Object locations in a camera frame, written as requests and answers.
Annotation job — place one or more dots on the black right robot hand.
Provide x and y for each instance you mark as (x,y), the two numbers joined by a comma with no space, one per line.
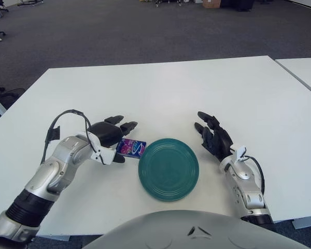
(219,141)

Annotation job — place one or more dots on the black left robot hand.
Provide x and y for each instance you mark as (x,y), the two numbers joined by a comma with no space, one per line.
(106,133)

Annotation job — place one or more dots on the blue purple gum pack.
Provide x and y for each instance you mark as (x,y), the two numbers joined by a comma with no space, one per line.
(132,148)

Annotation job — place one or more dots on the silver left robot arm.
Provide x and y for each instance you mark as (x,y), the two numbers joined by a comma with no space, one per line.
(64,153)

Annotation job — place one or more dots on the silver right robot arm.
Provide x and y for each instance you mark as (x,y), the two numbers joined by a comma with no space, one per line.
(248,192)

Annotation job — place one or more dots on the round green plate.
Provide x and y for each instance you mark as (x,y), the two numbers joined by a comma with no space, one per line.
(168,171)

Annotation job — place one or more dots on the grey robot torso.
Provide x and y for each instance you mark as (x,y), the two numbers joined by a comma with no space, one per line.
(171,233)

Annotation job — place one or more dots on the white table foot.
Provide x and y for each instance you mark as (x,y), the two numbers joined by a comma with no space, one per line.
(306,223)

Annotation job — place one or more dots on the black cabinet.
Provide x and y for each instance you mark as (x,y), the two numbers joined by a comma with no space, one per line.
(237,4)

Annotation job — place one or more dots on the brown cardboard box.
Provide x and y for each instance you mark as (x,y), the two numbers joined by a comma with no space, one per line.
(211,3)

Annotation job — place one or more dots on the wheeled metal cart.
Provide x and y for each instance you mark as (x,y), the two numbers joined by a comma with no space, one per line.
(173,1)

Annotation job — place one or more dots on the black floor stand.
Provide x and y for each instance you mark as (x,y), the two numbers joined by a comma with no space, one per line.
(29,3)

